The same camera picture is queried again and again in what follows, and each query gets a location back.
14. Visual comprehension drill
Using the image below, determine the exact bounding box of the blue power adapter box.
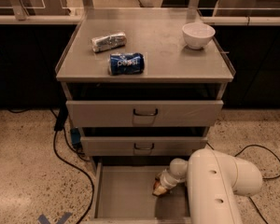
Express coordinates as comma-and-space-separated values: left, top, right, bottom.
70, 128, 81, 148

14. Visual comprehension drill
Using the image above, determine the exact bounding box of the grey open bottom drawer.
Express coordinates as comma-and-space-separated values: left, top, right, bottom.
90, 162, 192, 224

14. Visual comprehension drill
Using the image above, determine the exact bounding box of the grey top drawer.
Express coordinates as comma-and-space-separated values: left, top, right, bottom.
66, 101, 223, 128

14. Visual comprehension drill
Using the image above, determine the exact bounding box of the black cable on left floor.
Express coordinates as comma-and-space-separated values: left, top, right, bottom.
6, 107, 95, 224

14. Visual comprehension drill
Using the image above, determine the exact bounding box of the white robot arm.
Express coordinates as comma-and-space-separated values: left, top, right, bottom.
153, 148, 263, 224

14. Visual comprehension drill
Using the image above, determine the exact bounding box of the white ceramic bowl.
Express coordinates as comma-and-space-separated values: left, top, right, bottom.
182, 22, 216, 49

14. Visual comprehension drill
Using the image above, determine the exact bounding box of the grey metal drawer cabinet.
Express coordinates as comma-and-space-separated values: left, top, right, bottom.
57, 8, 234, 166

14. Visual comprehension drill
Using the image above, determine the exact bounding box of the dark counter with glass partition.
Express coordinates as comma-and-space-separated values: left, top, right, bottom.
0, 0, 280, 110

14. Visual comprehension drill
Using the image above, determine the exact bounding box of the black cable on right floor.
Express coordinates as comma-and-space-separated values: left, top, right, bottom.
206, 142, 280, 224

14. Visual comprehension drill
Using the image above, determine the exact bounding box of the black cable on floor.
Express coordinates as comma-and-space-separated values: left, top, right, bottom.
6, 107, 95, 224
206, 142, 280, 224

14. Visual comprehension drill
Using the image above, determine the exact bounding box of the blue pepsi can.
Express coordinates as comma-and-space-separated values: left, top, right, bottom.
108, 53, 145, 76

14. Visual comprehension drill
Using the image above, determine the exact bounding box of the grey middle drawer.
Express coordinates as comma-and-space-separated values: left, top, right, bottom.
80, 136, 207, 156

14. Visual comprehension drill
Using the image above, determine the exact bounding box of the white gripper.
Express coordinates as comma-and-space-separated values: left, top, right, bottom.
152, 168, 186, 196

